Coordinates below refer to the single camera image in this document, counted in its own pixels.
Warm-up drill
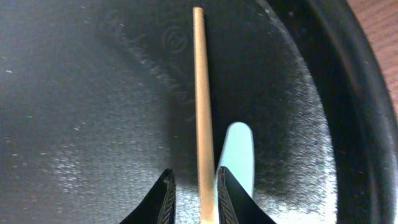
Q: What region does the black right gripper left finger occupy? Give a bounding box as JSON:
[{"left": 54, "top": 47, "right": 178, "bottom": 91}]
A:
[{"left": 120, "top": 169, "right": 176, "bottom": 224}]

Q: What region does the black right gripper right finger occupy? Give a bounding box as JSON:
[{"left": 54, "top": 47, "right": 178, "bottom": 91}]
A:
[{"left": 217, "top": 166, "right": 276, "bottom": 224}]

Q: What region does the wooden chopstick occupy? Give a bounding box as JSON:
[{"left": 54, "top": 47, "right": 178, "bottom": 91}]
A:
[{"left": 193, "top": 7, "right": 217, "bottom": 224}]

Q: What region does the light blue plastic knife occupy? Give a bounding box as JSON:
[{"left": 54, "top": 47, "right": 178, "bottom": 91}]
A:
[{"left": 216, "top": 122, "right": 255, "bottom": 198}]

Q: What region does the round black tray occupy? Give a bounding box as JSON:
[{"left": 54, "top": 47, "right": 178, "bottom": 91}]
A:
[{"left": 1, "top": 0, "right": 397, "bottom": 223}]

